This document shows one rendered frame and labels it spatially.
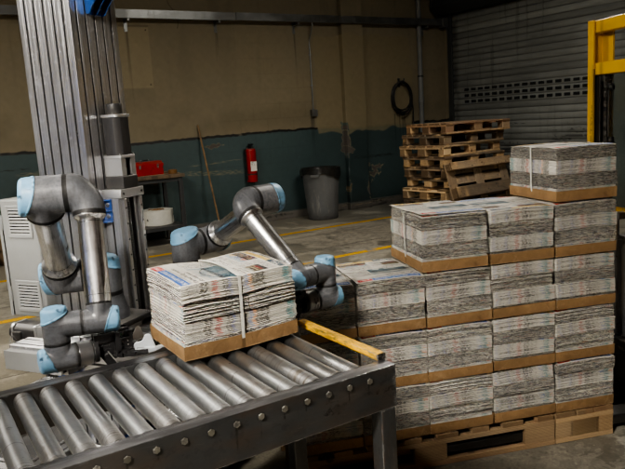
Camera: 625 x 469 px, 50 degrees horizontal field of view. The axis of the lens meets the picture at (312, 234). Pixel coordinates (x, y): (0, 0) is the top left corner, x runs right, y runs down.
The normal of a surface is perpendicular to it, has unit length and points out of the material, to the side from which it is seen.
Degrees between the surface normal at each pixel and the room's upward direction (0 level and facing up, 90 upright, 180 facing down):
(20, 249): 90
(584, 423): 90
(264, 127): 90
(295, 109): 90
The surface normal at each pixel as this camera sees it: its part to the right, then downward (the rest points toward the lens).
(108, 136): -0.41, 0.18
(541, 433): 0.22, 0.15
